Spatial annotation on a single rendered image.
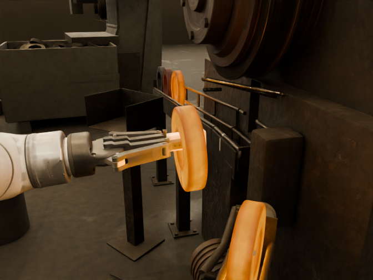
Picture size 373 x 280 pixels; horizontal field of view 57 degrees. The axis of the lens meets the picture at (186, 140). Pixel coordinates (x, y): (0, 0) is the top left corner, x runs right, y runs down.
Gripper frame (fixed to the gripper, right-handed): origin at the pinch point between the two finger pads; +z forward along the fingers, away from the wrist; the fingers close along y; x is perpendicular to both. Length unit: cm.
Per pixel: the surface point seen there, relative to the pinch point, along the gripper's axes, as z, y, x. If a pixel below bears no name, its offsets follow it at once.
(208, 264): 3.2, 1.0, -28.3
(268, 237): 11.8, 10.1, -16.7
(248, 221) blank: 4.7, 17.4, -6.8
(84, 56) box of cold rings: -28, -269, -18
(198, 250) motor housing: 3.6, -8.9, -32.7
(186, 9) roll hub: 11.9, -43.3, 21.1
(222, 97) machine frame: 28, -60, -10
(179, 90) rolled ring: 20, -97, -15
